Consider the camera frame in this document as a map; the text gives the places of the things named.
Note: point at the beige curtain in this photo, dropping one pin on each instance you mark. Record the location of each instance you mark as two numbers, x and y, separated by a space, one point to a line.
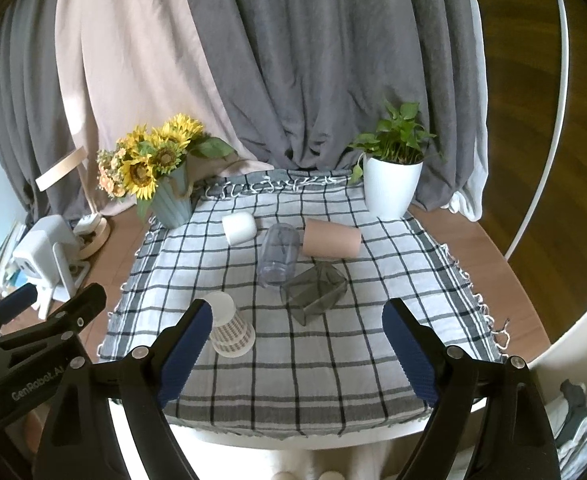
133 60

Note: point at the sunflower bouquet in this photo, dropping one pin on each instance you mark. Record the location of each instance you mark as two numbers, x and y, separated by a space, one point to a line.
146 160

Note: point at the white plant pot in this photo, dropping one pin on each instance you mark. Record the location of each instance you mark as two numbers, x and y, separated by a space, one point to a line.
391 187

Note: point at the light wooden slat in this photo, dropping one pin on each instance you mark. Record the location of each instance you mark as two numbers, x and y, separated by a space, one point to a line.
60 169

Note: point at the white plastic device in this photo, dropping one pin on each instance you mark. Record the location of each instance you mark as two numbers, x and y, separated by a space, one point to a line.
40 250

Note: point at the clear plastic cup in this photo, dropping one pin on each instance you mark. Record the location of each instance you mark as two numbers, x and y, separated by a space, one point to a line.
277 255

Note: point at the pink cup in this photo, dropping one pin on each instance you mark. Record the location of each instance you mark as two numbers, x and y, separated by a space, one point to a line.
331 240

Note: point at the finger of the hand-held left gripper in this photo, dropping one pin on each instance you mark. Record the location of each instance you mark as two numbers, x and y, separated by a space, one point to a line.
70 312
17 302

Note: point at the green leafy plant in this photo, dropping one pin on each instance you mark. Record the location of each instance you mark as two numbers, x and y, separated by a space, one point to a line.
393 135

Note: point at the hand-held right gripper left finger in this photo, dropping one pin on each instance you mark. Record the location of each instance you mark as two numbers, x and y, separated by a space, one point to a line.
188 355

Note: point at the grey transparent square cup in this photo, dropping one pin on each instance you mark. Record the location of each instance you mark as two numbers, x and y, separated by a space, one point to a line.
316 292

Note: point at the wide grey curtain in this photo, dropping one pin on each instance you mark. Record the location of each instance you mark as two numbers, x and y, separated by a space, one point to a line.
333 60

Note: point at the white cup with dotted pattern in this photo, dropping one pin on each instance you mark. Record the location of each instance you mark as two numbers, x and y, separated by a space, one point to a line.
231 332

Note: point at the checked grey white tablecloth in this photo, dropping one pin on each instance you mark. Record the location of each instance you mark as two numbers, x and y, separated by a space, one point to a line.
303 365

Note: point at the narrow grey curtain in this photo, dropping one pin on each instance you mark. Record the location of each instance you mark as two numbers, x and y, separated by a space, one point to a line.
18 110

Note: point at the grey cloth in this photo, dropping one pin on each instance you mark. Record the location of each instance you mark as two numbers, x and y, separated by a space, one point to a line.
573 415

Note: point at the white curved tube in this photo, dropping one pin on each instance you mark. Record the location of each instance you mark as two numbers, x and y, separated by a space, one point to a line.
566 60

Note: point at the small white cup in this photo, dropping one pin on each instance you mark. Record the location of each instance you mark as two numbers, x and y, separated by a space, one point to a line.
239 228

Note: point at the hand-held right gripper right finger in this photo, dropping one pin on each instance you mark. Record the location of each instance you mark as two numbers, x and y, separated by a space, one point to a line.
408 355

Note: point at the round wooden tray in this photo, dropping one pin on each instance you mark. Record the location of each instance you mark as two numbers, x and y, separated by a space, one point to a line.
98 235

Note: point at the light blue ribbed vase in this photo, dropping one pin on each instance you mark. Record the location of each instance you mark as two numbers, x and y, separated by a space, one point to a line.
172 205

